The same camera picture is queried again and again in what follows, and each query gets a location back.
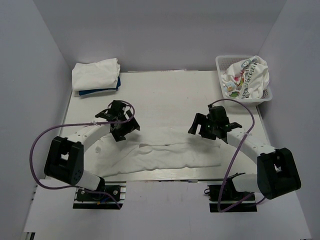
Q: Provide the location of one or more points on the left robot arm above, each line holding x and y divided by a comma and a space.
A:
65, 159

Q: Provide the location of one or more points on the plain white t shirt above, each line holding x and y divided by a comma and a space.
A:
153, 149

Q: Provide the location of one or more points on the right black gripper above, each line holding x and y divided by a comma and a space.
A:
200, 119

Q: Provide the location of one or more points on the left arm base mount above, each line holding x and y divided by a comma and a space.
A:
113, 200

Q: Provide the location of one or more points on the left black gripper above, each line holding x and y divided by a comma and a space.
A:
131, 125

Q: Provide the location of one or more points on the white printed t shirt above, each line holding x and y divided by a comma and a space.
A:
246, 79

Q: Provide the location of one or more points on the folded white t shirt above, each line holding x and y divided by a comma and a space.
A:
96, 75

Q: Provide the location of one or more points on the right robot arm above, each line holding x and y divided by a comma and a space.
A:
276, 171

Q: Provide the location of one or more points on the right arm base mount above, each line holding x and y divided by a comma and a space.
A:
229, 197

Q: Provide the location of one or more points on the white plastic basket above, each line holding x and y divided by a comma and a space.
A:
223, 62

